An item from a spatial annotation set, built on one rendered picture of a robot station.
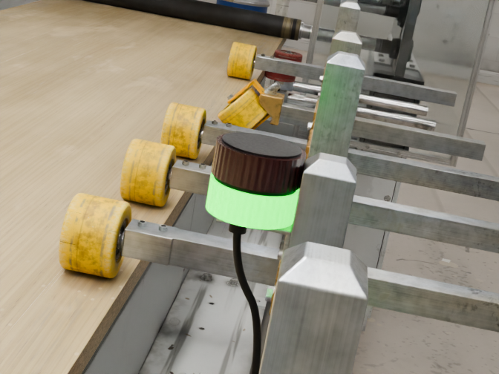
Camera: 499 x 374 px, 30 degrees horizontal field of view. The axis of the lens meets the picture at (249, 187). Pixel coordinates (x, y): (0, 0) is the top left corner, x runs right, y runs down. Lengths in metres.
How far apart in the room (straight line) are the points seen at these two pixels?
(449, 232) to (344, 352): 0.83
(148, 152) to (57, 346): 0.41
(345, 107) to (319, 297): 0.50
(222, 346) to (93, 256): 0.59
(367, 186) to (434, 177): 1.58
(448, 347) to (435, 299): 2.28
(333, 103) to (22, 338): 0.34
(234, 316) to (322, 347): 1.24
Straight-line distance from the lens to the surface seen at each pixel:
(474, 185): 1.43
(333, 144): 0.85
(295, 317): 0.36
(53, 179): 1.26
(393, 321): 3.31
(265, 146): 0.61
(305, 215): 0.61
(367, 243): 3.06
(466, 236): 1.19
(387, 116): 2.42
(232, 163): 0.59
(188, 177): 1.18
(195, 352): 1.46
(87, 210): 0.94
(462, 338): 3.32
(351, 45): 1.08
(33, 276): 0.96
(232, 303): 1.65
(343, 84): 0.84
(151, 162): 1.16
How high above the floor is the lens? 1.29
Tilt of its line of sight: 17 degrees down
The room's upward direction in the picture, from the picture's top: 10 degrees clockwise
